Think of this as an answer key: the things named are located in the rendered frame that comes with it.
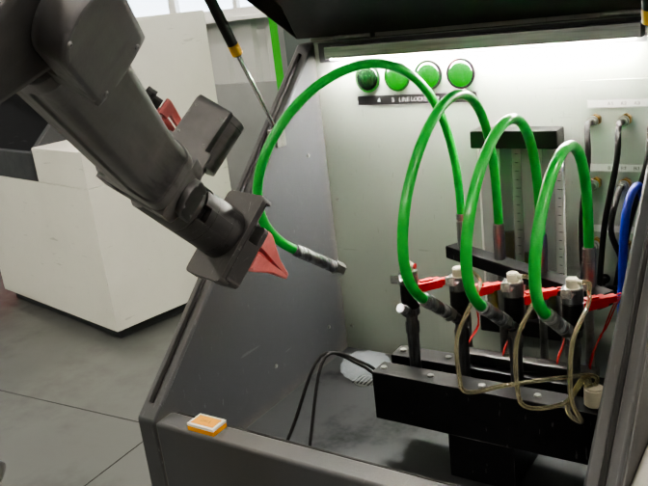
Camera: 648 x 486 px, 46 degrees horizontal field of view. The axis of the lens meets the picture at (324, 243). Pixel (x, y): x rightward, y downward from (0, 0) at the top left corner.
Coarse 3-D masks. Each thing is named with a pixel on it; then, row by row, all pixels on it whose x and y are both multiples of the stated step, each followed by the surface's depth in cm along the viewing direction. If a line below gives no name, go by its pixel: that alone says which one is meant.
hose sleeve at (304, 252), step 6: (300, 246) 111; (300, 252) 110; (306, 252) 111; (312, 252) 112; (300, 258) 112; (306, 258) 111; (312, 258) 112; (318, 258) 112; (324, 258) 113; (330, 258) 114; (318, 264) 113; (324, 264) 113; (330, 264) 114; (336, 264) 114; (330, 270) 114
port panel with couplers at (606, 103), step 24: (600, 96) 118; (624, 96) 116; (600, 120) 118; (624, 120) 114; (600, 144) 120; (624, 144) 118; (600, 168) 121; (624, 168) 119; (600, 192) 122; (624, 192) 120; (600, 216) 124
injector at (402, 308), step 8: (416, 272) 113; (416, 280) 113; (400, 288) 114; (400, 296) 115; (408, 296) 113; (400, 304) 113; (408, 304) 114; (416, 304) 114; (400, 312) 112; (408, 312) 113; (416, 312) 114; (408, 320) 115; (416, 320) 115; (408, 328) 116; (416, 328) 115; (408, 336) 116; (416, 336) 116; (408, 344) 117; (416, 344) 116; (416, 352) 117; (416, 360) 117
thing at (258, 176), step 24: (336, 72) 108; (408, 72) 116; (432, 96) 119; (288, 120) 105; (264, 144) 105; (264, 168) 105; (456, 168) 125; (456, 192) 127; (264, 216) 106; (456, 216) 128
